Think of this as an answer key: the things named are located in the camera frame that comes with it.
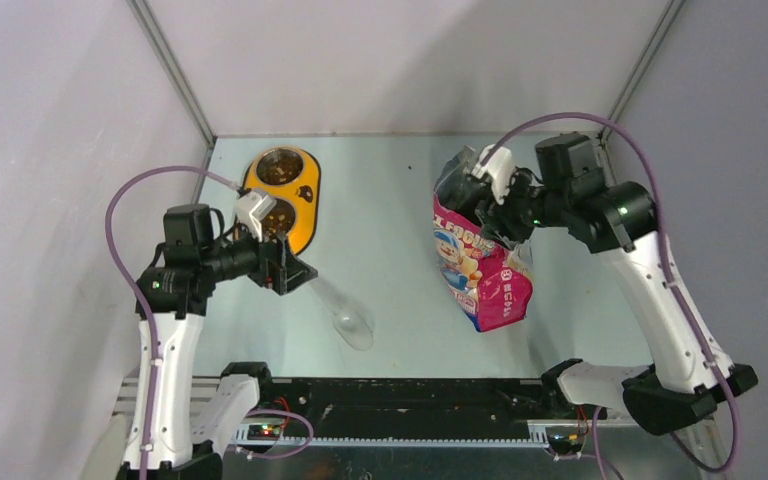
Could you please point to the clear plastic scoop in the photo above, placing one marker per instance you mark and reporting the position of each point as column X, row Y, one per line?
column 348, row 319

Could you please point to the brown kibble in bowl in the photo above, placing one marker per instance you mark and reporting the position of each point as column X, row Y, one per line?
column 279, row 167
column 280, row 220

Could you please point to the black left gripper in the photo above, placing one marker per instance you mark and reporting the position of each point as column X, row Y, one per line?
column 292, row 270

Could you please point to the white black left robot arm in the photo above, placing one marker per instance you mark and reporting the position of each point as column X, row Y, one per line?
column 167, row 441

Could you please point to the pink blue pet food bag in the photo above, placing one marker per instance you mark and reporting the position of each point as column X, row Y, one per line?
column 490, row 278

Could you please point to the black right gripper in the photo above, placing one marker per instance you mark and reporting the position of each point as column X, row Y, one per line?
column 497, row 218

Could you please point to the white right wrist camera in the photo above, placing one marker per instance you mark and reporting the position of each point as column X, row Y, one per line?
column 495, row 167

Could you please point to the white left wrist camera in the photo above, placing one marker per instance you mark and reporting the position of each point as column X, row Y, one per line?
column 251, row 208

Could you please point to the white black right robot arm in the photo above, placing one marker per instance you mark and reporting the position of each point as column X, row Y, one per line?
column 690, row 375

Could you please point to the yellow double pet bowl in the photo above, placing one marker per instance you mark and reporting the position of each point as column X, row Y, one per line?
column 303, row 193

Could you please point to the aluminium frame rail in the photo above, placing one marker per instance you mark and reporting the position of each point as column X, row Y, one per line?
column 656, row 411

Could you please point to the brown kibble in far bowl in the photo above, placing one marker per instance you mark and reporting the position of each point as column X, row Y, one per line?
column 279, row 167

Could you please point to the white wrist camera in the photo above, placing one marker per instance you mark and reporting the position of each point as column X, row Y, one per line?
column 251, row 208
column 495, row 167

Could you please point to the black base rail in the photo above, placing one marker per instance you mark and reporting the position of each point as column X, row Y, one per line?
column 403, row 410

